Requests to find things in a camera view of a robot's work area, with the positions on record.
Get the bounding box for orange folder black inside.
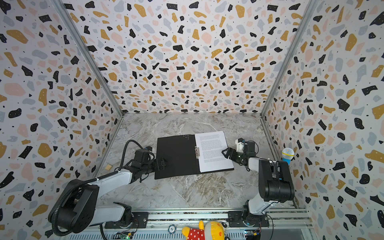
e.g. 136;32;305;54
155;135;216;180

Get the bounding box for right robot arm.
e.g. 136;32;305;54
222;138;295;227

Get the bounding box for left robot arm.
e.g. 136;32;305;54
48;148;167;237

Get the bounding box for blue toy microphone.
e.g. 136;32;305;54
282;148;295;165

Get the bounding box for green circuit board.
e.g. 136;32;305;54
113;232;134;240

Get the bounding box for yellow red plush toy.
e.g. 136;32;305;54
182;221;230;240

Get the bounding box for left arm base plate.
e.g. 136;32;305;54
104;212;149;231

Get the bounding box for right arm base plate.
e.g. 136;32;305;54
227;211;270;228

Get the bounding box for round white badge on rail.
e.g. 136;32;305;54
168;225;177;234

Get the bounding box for right circuit board wires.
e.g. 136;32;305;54
244;227;262;240

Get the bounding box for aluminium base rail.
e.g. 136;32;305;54
65;207;317;240

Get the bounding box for black corrugated cable left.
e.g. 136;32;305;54
47;139;154;238

